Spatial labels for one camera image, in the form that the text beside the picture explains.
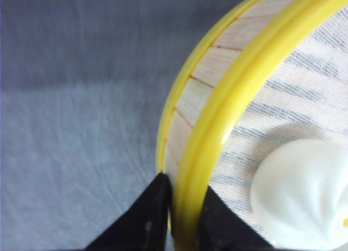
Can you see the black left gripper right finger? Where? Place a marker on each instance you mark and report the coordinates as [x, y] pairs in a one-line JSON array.
[[221, 229]]

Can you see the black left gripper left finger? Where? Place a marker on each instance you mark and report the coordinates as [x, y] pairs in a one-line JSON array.
[[144, 225]]

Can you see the bamboo steamer basket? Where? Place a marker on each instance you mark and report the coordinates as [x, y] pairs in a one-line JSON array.
[[213, 89]]

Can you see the white bun far left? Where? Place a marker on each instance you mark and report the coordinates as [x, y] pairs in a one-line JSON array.
[[299, 195]]

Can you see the white gauze liner far basket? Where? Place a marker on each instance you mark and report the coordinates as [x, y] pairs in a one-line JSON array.
[[304, 98]]

